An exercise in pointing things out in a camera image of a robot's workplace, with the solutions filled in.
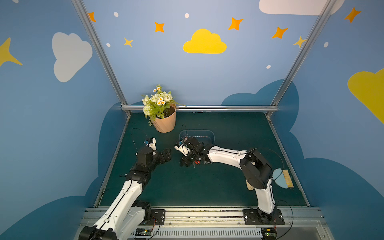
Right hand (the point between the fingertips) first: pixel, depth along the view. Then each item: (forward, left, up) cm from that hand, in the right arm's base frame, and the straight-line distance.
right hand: (182, 157), depth 91 cm
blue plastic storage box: (+20, -15, -5) cm, 25 cm away
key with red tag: (-11, -10, +17) cm, 22 cm away
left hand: (0, +10, +10) cm, 14 cm away
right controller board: (-35, -47, -8) cm, 59 cm away
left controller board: (-38, +15, -6) cm, 42 cm away
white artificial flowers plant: (+22, +18, +22) cm, 36 cm away
